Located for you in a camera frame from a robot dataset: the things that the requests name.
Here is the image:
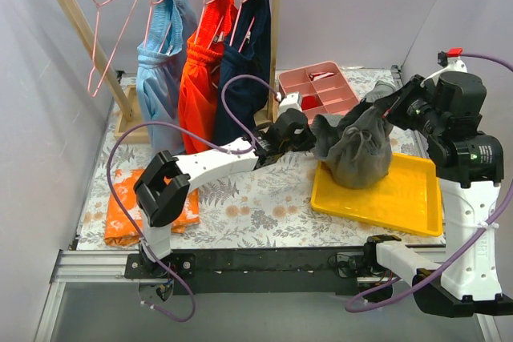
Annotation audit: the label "pink hanger with orange shorts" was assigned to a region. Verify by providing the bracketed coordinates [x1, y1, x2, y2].
[194, 0, 224, 49]

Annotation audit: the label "grey shorts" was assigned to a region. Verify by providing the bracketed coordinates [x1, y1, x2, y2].
[310, 81, 396, 189]

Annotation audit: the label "red cloth in organizer middle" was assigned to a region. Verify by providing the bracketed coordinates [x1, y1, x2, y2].
[301, 95, 321, 111]

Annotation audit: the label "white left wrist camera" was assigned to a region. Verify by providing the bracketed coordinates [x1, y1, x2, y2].
[276, 92, 302, 115]

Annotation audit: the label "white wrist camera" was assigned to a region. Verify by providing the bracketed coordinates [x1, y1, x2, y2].
[434, 47, 467, 78]
[276, 92, 302, 115]

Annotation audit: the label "pink divided organizer tray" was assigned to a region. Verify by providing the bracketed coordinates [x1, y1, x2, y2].
[277, 61, 359, 124]

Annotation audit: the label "red white item in organizer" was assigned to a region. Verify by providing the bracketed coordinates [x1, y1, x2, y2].
[309, 71, 336, 82]

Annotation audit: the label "wooden clothes rack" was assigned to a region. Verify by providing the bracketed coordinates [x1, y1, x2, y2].
[37, 0, 283, 145]

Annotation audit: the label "navy blue shorts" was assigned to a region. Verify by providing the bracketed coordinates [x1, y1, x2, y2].
[212, 0, 271, 146]

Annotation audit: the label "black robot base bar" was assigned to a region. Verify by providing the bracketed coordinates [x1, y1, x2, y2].
[123, 247, 402, 297]

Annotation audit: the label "orange white cloth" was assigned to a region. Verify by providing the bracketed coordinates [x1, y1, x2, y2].
[104, 169, 200, 247]

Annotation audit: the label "pink hanger with navy shorts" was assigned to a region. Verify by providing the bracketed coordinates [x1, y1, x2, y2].
[229, 0, 255, 53]

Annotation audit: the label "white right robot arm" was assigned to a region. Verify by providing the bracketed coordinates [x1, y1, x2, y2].
[362, 70, 512, 318]

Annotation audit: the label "orange shorts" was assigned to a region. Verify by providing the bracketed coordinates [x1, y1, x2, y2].
[178, 0, 237, 154]

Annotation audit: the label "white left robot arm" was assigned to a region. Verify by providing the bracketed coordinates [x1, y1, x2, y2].
[134, 109, 316, 278]

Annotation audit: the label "light blue shorts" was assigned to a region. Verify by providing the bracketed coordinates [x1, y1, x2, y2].
[135, 0, 198, 151]

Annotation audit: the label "yellow plastic tray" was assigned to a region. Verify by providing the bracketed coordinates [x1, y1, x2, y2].
[310, 153, 442, 236]

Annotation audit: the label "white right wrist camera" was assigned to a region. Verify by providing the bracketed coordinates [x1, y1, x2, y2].
[434, 47, 467, 78]

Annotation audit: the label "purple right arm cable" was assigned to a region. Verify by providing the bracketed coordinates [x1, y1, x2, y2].
[345, 51, 513, 314]

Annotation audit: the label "pink wire hanger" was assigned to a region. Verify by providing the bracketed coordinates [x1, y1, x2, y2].
[75, 0, 142, 99]

